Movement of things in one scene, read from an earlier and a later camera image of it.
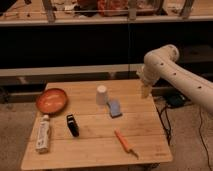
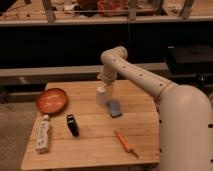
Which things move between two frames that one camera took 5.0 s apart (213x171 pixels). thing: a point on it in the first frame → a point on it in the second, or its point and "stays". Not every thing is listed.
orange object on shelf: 113,8 stays
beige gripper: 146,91 → 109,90
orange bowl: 52,100 stays
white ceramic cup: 101,94 stays
